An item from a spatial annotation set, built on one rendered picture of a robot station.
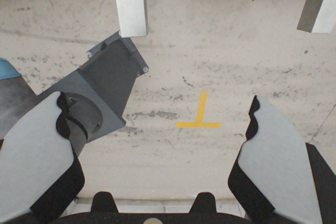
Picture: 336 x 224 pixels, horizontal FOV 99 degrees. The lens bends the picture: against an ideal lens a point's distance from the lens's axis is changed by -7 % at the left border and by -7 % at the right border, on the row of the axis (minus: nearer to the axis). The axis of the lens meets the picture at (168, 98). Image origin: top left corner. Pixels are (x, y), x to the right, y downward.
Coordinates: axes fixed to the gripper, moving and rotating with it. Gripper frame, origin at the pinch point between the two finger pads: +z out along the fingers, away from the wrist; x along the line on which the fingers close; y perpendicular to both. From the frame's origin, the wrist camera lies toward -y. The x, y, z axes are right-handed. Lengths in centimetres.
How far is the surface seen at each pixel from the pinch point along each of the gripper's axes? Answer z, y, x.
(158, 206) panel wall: 85, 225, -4
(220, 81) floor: 94, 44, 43
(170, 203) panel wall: 90, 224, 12
